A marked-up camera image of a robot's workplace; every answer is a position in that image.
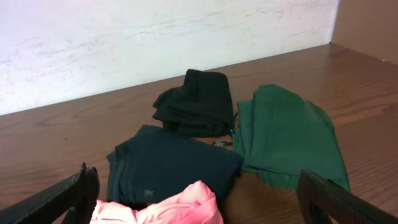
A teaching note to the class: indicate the green garment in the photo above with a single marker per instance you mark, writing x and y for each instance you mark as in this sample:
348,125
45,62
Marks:
279,134

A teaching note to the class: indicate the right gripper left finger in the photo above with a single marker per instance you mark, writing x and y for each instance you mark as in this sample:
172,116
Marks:
74,197

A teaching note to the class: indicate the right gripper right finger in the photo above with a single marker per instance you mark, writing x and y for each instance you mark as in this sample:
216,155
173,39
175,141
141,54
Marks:
322,201

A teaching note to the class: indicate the pink crumpled garment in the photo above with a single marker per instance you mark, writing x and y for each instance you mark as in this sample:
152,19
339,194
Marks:
195,205

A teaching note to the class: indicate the dark navy folded garment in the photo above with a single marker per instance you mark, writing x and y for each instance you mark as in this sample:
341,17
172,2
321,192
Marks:
156,164

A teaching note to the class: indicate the folded black cloth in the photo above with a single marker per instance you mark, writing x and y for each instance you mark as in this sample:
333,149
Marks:
202,107

